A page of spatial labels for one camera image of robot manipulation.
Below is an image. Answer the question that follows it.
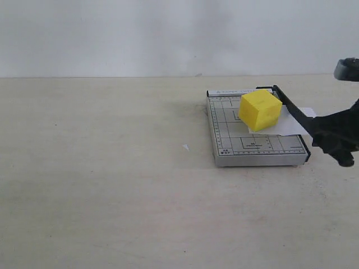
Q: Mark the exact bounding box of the grey metal paper cutter base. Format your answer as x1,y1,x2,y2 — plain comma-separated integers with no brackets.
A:
206,89,311,167

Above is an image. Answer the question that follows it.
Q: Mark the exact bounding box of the black cutter blade lever arm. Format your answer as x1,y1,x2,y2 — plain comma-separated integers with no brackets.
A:
256,85,355,168

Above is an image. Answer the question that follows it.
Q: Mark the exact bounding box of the white paper sheet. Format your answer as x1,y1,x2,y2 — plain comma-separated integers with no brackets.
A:
248,105,309,136

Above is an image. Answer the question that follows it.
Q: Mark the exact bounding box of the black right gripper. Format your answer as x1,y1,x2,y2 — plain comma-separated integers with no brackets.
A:
311,57,359,157

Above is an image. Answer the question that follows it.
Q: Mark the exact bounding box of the yellow cube block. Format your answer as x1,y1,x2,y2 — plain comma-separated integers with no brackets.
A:
238,89,283,132

